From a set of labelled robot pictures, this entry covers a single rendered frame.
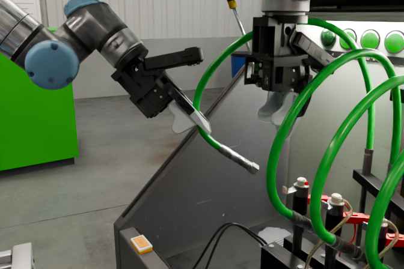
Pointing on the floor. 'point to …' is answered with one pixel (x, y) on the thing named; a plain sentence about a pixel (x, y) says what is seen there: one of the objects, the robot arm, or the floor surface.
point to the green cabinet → (34, 123)
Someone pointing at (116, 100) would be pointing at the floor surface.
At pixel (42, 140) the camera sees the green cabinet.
